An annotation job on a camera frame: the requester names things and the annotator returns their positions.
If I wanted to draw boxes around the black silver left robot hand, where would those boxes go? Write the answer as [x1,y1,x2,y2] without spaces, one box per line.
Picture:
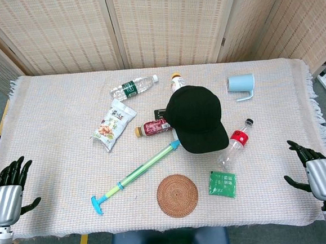
[0,154,44,228]

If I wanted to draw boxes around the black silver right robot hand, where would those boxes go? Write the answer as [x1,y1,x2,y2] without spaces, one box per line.
[280,137,326,206]

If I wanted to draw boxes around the black baseball cap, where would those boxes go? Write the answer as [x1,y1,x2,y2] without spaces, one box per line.
[160,83,230,157]

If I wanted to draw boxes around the pale woven fringed tablecloth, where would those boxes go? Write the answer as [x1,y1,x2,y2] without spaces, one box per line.
[0,52,326,244]

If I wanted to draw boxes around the empty clear bottle red label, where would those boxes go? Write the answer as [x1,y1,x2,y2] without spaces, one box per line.
[213,118,258,171]

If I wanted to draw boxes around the green sachet packet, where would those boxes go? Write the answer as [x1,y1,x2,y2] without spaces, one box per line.
[206,169,239,201]

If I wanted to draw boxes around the light blue plastic mug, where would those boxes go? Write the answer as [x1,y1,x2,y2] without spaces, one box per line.
[226,73,257,103]

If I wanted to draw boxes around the white nut snack bag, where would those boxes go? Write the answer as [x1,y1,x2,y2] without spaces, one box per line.
[87,96,140,154]

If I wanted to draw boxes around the green blue toy water pump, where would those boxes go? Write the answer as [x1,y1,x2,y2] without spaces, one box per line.
[87,139,186,217]

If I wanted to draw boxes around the round woven rattan coaster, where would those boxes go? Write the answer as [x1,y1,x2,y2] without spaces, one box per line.
[155,172,201,220]

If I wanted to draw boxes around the dark red label drink bottle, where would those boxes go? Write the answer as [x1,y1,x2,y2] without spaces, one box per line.
[133,117,175,138]

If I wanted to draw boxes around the clear water bottle green label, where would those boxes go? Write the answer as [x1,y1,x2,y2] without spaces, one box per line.
[108,74,160,103]

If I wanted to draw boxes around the dark blue padded seat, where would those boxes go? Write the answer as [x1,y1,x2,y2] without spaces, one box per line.
[109,223,231,244]

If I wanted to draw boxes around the yellow cap white label bottle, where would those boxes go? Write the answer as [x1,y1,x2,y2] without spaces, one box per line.
[169,72,188,94]

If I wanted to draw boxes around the small black box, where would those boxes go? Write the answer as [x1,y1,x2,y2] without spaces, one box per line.
[153,108,169,120]

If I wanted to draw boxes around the woven bamboo folding screen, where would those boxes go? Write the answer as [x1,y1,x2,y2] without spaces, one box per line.
[0,0,326,97]

